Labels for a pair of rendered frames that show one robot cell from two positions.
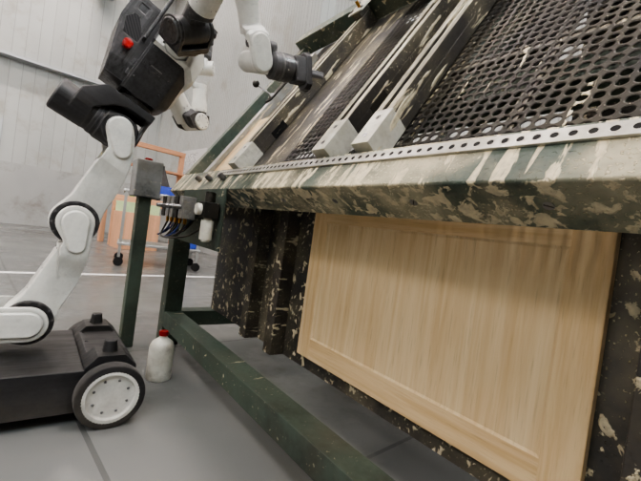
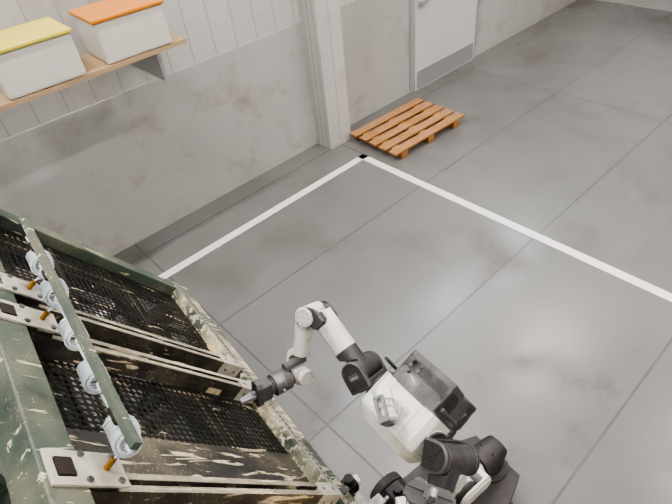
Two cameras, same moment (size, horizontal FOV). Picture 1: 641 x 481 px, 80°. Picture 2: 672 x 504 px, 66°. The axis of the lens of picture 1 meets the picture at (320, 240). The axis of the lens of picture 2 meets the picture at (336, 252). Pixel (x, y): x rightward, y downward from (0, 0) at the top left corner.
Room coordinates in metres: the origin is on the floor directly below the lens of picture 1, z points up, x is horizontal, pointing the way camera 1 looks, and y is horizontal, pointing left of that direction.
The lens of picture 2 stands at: (2.44, 0.59, 2.90)
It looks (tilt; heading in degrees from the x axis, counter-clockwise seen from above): 41 degrees down; 185
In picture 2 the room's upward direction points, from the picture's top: 7 degrees counter-clockwise
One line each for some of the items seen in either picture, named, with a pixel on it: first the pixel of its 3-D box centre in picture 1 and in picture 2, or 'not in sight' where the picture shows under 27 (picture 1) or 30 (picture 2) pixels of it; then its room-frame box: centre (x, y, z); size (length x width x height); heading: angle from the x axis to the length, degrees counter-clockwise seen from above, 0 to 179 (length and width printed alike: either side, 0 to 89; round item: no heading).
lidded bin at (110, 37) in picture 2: not in sight; (122, 27); (-1.14, -0.94, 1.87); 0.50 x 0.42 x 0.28; 133
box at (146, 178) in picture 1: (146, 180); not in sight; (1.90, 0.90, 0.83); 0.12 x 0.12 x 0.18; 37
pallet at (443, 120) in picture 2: not in sight; (407, 127); (-2.79, 1.10, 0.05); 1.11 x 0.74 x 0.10; 133
